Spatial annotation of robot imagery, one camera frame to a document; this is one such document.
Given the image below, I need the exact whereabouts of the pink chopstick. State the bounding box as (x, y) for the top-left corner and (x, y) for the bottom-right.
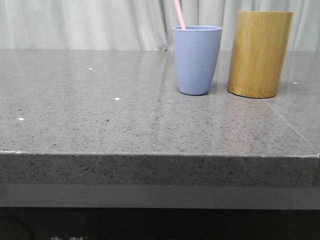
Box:
(173, 0), (186, 30)

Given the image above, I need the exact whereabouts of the white curtain backdrop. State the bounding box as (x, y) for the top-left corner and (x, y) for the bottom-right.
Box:
(0, 0), (320, 51)

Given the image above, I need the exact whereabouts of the bamboo cylinder holder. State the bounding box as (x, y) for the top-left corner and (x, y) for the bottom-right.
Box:
(227, 11), (293, 99)

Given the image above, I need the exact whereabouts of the blue plastic cup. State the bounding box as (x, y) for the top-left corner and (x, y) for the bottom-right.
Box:
(172, 25), (223, 96)

